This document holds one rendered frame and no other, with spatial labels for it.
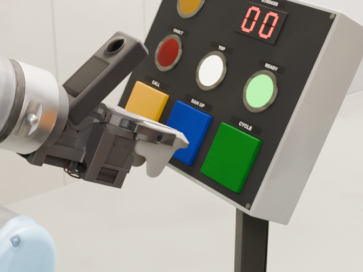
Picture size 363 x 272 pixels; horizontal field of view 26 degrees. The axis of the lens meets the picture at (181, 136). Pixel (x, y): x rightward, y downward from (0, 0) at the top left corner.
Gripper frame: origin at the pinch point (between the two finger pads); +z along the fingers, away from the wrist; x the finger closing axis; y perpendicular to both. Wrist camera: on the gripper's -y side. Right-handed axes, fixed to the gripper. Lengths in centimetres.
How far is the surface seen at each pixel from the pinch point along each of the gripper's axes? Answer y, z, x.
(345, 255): 33, 162, -77
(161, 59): -7.2, 10.8, -22.1
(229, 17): -16.5, 11.5, -12.4
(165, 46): -9.4, 10.8, -22.4
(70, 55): 7, 98, -178
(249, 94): -7.6, 11.0, -2.7
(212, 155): 1.8, 10.4, -4.0
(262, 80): -10.1, 11.1, -1.6
